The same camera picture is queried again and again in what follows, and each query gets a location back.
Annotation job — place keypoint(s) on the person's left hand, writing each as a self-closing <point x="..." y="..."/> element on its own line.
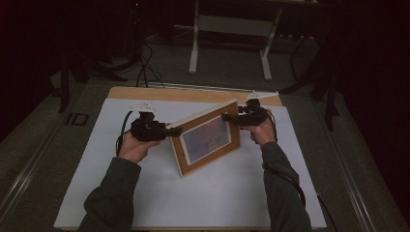
<point x="135" y="148"/>

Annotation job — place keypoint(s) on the white table mat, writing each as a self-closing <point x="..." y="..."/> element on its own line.
<point x="129" y="199"/>

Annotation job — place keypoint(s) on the person's right hand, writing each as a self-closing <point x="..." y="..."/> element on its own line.
<point x="262" y="133"/>

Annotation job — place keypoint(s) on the white metal table frame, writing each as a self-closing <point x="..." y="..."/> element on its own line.
<point x="232" y="25"/>

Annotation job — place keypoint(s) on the black metal stand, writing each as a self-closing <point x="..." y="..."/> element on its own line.
<point x="64" y="83"/>
<point x="328" y="103"/>

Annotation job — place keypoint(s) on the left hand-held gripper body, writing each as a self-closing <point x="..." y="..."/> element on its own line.
<point x="146" y="129"/>

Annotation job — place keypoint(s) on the metal floor rail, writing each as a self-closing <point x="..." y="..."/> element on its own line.
<point x="193" y="86"/>
<point x="25" y="180"/>
<point x="351" y="180"/>

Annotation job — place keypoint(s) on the wooden picture frame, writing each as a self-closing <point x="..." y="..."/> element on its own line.
<point x="206" y="138"/>

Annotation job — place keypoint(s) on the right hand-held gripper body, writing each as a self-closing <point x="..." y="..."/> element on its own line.
<point x="254" y="114"/>

